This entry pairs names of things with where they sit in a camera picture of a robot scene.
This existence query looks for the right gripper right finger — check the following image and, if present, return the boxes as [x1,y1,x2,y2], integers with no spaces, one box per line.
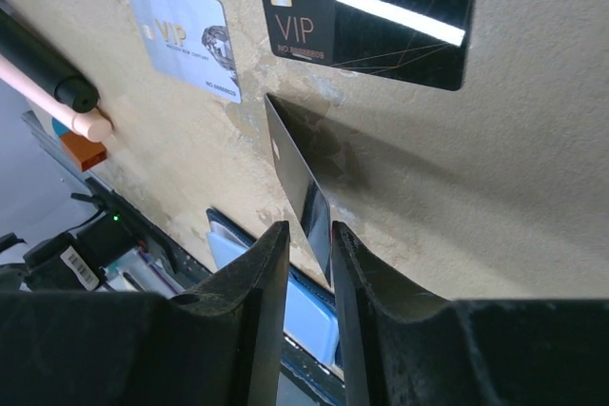
[331,222,608,405]

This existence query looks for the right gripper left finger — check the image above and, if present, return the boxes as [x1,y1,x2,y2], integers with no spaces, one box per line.
[1,222,290,405]

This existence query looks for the navy blue card holder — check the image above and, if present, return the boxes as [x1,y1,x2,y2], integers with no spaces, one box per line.
[206,208,343,367]

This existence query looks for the black VIP card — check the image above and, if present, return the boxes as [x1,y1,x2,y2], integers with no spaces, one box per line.
[265,93,334,287]
[263,0,475,91]

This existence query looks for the orange and blue brick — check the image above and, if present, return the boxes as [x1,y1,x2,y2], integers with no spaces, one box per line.
[51,118,108,172]

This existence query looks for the pink microphone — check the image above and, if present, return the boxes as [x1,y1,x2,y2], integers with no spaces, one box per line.
[0,53,114,144]

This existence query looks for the black microphone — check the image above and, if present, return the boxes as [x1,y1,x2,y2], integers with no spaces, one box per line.
[1,0,100,113]

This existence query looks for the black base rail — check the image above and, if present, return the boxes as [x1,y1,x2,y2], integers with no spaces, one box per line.
[70,178,346,405]

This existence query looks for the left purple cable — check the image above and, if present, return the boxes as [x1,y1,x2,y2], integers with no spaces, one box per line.
[137,248,185,293]

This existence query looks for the aluminium frame rail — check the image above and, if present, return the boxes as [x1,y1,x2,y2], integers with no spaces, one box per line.
[21,110,87,184]

